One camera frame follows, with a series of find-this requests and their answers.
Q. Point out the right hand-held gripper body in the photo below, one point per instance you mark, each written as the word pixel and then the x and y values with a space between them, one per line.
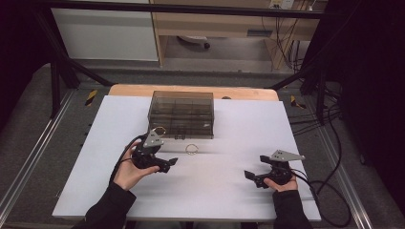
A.
pixel 280 173

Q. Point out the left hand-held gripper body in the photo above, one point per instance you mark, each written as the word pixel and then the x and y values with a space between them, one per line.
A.
pixel 148 159

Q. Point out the brown transparent drawer box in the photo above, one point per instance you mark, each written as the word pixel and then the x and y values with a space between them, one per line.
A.
pixel 181 111

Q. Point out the person's right hand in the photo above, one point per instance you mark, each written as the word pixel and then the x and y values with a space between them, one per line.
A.
pixel 285 186

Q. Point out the person's left hand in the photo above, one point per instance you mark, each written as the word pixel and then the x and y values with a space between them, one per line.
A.
pixel 129 173

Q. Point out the white table board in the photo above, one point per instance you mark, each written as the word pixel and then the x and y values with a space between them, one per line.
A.
pixel 216 191

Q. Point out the yellow black tape strip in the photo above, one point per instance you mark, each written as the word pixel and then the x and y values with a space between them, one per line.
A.
pixel 91 98
pixel 297 102

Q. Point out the black metal stand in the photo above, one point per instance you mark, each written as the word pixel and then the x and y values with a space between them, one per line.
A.
pixel 57 70
pixel 318 82

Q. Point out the chair base with caster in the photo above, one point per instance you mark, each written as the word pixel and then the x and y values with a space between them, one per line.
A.
pixel 194 39

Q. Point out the white cabinet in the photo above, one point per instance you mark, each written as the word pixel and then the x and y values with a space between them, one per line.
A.
pixel 105 35

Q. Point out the wooden desk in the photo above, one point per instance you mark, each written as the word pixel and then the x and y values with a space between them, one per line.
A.
pixel 223 27

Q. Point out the black curtain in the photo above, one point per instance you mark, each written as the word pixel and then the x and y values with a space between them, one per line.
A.
pixel 372 79
pixel 16 47

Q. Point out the white power strip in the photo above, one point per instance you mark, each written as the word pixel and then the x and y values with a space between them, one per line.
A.
pixel 281 4

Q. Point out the aluminium rail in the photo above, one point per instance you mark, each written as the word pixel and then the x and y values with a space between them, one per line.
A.
pixel 31 152
pixel 347 181

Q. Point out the black metal frame bar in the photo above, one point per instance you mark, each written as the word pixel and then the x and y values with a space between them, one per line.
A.
pixel 178 9

